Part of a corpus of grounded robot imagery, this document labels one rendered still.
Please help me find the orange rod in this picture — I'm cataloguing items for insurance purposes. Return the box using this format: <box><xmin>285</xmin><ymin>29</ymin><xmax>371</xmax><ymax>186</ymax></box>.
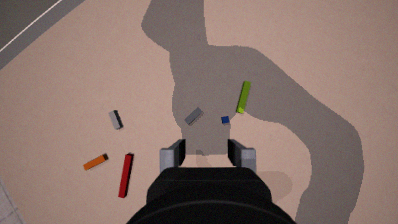
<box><xmin>83</xmin><ymin>154</ymin><xmax>109</xmax><ymax>170</ymax></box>

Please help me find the grey rod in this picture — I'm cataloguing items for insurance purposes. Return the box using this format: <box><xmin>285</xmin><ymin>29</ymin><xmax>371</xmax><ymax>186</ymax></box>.
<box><xmin>109</xmin><ymin>110</ymin><xmax>123</xmax><ymax>130</ymax></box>
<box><xmin>184</xmin><ymin>107</ymin><xmax>202</xmax><ymax>125</ymax></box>

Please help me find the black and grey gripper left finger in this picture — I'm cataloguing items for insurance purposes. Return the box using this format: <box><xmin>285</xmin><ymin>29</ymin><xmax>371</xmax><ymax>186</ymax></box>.
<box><xmin>160</xmin><ymin>139</ymin><xmax>186</xmax><ymax>173</ymax></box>

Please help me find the lime green rod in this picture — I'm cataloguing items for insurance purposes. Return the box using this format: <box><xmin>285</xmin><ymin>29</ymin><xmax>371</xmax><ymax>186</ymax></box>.
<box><xmin>235</xmin><ymin>81</ymin><xmax>251</xmax><ymax>114</ymax></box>

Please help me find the red rod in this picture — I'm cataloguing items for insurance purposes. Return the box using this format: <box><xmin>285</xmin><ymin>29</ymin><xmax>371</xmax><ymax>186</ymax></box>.
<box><xmin>118</xmin><ymin>153</ymin><xmax>134</xmax><ymax>198</ymax></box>

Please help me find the small blue cube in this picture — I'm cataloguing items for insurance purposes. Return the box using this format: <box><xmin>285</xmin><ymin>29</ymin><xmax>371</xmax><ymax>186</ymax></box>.
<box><xmin>221</xmin><ymin>116</ymin><xmax>229</xmax><ymax>124</ymax></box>

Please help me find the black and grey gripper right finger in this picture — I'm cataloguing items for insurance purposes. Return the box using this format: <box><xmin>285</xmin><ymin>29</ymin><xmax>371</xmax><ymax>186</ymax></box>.
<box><xmin>228</xmin><ymin>139</ymin><xmax>256</xmax><ymax>173</ymax></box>

